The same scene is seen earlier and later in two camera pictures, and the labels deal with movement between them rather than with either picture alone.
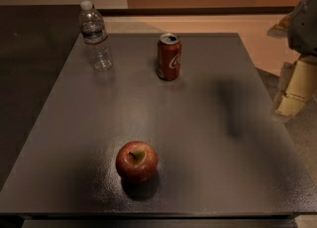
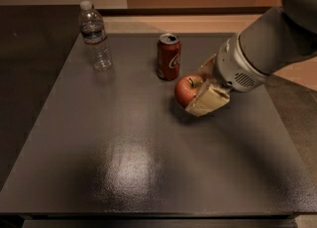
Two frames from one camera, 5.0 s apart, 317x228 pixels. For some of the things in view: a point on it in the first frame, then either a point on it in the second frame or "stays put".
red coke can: (168, 57) stays put
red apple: (136, 161) to (186, 88)
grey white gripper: (304, 29) to (234, 63)
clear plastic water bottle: (92, 26) stays put
